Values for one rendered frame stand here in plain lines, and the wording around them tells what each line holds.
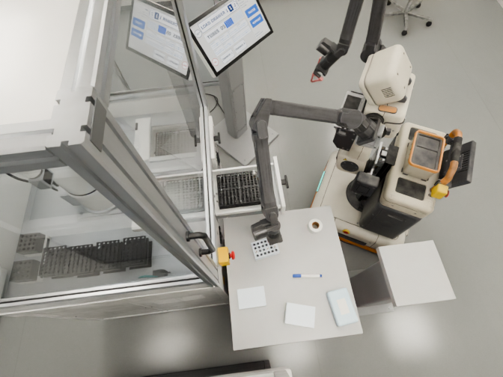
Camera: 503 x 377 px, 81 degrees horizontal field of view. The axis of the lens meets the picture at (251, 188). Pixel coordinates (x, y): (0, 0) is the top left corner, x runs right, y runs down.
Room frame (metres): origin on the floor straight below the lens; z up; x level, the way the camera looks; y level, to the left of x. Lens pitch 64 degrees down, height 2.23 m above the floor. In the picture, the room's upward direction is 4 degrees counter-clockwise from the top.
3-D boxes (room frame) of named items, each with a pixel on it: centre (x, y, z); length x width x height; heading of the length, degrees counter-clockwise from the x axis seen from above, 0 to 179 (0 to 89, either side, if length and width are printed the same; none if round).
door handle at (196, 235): (0.23, 0.14, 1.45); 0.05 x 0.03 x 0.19; 93
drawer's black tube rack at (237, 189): (0.66, 0.06, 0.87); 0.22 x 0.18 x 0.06; 93
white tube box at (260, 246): (0.37, -0.04, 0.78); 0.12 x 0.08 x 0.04; 102
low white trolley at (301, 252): (0.26, -0.14, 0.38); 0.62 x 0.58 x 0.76; 3
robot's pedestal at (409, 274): (0.21, -0.75, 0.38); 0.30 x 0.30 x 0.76; 3
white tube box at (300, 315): (0.06, -0.17, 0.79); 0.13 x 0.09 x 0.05; 77
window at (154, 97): (0.69, 0.21, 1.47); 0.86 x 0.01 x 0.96; 3
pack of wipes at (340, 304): (0.08, -0.37, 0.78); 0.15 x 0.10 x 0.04; 10
